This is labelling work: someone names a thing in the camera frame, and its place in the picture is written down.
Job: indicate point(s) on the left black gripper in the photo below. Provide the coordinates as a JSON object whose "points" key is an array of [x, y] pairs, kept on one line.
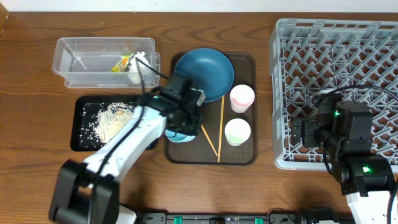
{"points": [[196, 129]]}

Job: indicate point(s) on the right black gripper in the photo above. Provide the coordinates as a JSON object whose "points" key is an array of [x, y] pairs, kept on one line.
{"points": [[308, 124]]}

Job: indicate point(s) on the light blue bowl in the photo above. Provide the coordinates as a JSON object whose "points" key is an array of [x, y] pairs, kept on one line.
{"points": [[178, 137]]}

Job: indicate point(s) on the light green cup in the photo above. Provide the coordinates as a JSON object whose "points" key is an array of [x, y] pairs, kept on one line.
{"points": [[237, 131]]}

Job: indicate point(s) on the pink cup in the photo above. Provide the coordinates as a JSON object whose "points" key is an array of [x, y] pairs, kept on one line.
{"points": [[241, 98]]}

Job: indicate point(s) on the yellow snack wrapper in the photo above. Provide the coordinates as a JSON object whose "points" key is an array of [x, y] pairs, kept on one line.
{"points": [[122, 63]]}

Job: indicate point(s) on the rice food scraps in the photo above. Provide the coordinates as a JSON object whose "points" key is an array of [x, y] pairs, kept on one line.
{"points": [[101, 122]]}

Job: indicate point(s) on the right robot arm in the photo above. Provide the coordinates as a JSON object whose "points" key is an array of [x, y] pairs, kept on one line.
{"points": [[342, 129]]}

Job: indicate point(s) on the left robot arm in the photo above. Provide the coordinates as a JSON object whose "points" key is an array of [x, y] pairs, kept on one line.
{"points": [[88, 191]]}

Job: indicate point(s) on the grey dishwasher rack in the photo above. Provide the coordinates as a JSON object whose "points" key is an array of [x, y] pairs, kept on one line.
{"points": [[307, 56]]}

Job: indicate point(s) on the black waste tray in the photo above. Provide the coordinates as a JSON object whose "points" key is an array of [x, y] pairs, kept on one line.
{"points": [[77, 124]]}

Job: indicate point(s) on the left wooden chopstick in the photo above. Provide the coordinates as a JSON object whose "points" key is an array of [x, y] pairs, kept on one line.
{"points": [[209, 140]]}

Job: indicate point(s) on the brown serving tray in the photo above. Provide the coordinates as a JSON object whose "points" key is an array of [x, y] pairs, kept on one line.
{"points": [[198, 151]]}

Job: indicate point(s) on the dark blue plate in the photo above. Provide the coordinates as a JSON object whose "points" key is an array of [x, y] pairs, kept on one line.
{"points": [[209, 69]]}

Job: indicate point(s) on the crumpled white tissue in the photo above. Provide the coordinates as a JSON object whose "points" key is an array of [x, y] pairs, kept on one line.
{"points": [[138, 64]]}

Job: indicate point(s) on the clear plastic bin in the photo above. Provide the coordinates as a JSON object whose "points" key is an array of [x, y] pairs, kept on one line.
{"points": [[84, 62]]}

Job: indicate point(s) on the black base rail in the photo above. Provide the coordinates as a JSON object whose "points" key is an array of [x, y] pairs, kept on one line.
{"points": [[275, 216]]}

